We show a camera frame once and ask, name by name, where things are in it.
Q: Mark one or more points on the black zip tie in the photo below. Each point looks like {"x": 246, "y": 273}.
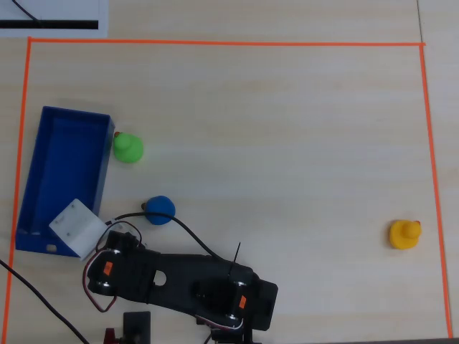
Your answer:
{"x": 237, "y": 256}

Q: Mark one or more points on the yellow rubber duck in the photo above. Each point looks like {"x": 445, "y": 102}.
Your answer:
{"x": 403, "y": 234}

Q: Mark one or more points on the green rubber duck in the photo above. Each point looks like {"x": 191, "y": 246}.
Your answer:
{"x": 129, "y": 148}

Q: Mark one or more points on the long orange tape strip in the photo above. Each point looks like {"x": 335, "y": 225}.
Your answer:
{"x": 229, "y": 43}

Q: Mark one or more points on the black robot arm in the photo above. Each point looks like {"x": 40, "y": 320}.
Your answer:
{"x": 186, "y": 279}

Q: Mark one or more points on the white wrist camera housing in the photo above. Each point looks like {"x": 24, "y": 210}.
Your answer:
{"x": 77, "y": 225}

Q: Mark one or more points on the blue rubber duck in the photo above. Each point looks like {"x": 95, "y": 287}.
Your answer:
{"x": 159, "y": 208}

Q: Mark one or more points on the black table clamp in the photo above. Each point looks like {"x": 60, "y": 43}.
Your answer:
{"x": 137, "y": 324}

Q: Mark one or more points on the white paper sheet with black bar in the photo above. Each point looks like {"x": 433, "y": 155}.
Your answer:
{"x": 71, "y": 10}

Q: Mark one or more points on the blue plastic box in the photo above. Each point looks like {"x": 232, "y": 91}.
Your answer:
{"x": 68, "y": 161}

